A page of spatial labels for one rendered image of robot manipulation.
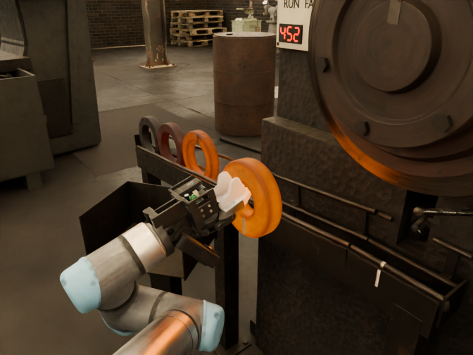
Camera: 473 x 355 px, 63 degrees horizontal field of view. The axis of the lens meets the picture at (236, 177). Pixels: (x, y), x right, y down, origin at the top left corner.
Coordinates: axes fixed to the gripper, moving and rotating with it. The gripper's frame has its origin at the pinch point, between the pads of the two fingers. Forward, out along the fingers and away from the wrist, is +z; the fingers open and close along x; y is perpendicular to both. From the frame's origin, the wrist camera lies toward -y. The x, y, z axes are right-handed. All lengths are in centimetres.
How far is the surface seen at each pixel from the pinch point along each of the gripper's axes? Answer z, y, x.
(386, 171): 17.5, 0.4, -17.8
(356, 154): 17.8, 1.7, -11.4
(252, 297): 17, -91, 50
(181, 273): -15.5, -19.7, 12.7
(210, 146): 17, -13, 45
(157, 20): 282, -65, 630
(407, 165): 16.6, 3.7, -22.4
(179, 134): 17, -14, 64
